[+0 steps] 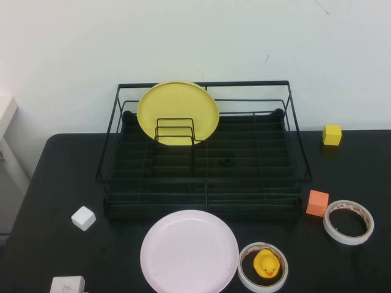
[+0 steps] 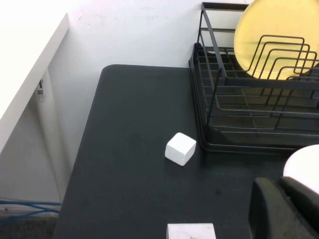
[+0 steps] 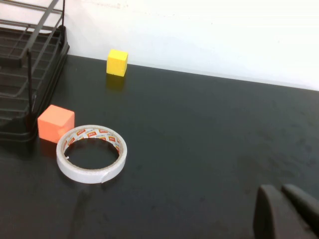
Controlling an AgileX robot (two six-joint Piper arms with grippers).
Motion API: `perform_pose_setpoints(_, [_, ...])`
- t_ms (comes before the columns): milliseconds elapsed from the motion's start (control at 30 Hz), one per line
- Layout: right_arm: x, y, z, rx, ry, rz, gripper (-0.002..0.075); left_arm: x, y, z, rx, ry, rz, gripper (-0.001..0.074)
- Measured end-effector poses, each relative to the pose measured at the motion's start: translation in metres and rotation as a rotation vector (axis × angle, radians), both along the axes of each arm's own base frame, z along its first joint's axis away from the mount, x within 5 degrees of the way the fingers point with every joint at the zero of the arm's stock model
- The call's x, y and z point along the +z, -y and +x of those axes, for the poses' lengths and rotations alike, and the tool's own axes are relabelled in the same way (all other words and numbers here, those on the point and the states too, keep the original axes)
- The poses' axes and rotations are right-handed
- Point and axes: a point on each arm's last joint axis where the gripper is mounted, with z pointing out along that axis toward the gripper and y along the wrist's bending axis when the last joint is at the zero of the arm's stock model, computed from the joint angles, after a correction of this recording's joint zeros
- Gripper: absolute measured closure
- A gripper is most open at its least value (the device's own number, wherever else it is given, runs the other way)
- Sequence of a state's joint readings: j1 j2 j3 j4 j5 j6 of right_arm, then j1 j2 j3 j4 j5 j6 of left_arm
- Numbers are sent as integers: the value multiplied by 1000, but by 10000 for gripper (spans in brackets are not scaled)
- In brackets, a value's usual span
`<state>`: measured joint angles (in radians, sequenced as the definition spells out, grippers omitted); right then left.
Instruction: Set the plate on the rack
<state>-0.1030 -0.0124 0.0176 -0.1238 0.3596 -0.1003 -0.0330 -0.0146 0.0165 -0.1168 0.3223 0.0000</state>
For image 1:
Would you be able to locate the pink plate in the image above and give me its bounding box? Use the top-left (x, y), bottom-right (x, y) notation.
top-left (140, 209), bottom-right (239, 293)

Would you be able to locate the yellow plate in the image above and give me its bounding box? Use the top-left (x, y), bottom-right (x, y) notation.
top-left (136, 80), bottom-right (221, 147)

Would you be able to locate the white cube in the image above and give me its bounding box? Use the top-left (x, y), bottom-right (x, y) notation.
top-left (70, 206), bottom-right (97, 232)

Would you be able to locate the orange cube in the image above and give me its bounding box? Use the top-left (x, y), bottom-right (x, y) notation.
top-left (306, 189), bottom-right (330, 218)

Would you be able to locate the yellow rubber duck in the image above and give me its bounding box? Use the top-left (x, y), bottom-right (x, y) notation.
top-left (253, 248), bottom-right (279, 278)

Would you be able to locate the yellow cube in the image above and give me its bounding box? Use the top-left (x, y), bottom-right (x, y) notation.
top-left (322, 124), bottom-right (343, 147)

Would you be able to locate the white tape roll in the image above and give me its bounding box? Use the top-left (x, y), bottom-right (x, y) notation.
top-left (237, 242), bottom-right (289, 291)
top-left (323, 200), bottom-right (375, 246)

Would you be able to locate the white foam block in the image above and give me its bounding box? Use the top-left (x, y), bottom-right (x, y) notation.
top-left (49, 275), bottom-right (86, 293)

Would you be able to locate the white cabinet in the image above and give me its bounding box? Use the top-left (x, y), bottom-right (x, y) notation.
top-left (0, 95), bottom-right (31, 245)

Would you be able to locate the black wire dish rack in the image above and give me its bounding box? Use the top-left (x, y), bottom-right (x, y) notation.
top-left (95, 80), bottom-right (313, 216)
top-left (103, 108), bottom-right (303, 222)

